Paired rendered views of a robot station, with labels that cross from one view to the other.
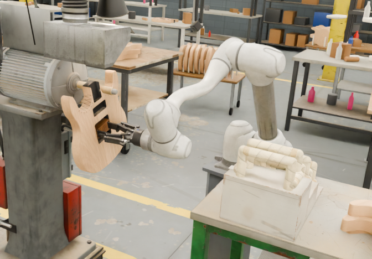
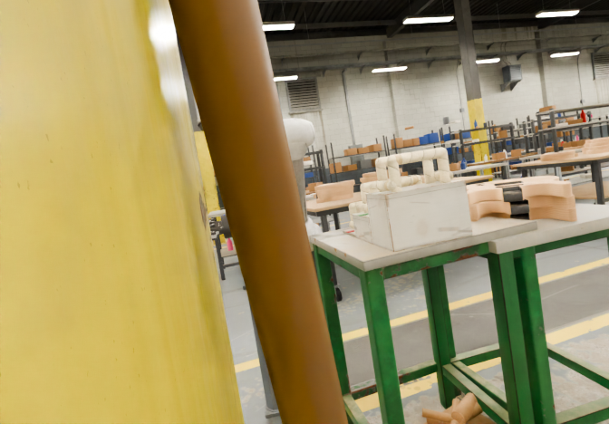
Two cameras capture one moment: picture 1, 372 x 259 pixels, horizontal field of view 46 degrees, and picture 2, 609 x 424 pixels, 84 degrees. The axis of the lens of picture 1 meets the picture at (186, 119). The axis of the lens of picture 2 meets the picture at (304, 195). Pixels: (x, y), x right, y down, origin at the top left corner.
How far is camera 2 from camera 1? 1.16 m
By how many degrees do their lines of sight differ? 41
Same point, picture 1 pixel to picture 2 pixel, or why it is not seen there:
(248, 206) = (420, 218)
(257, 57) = (294, 126)
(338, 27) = (212, 202)
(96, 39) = not seen: hidden behind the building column
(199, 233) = (378, 286)
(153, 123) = not seen: hidden behind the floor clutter
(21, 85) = not seen: outside the picture
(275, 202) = (445, 199)
